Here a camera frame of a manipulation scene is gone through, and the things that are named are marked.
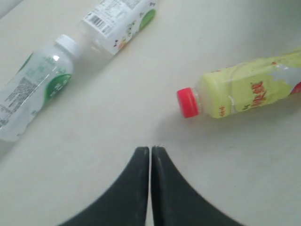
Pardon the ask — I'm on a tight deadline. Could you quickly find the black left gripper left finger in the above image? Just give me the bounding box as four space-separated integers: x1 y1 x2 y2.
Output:
61 147 149 226

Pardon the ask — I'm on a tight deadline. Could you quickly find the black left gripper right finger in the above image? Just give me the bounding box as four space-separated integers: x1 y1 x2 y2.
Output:
150 146 240 226

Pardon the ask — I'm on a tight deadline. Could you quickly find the yellow-label red-cap bottle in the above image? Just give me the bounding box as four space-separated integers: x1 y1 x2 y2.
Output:
177 49 301 119

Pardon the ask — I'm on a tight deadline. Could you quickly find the green-label white-cap bottle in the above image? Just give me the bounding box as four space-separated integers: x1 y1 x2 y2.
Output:
0 35 81 142

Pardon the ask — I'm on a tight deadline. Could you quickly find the square white-label clear bottle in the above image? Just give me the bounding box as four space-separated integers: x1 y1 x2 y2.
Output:
79 0 158 56

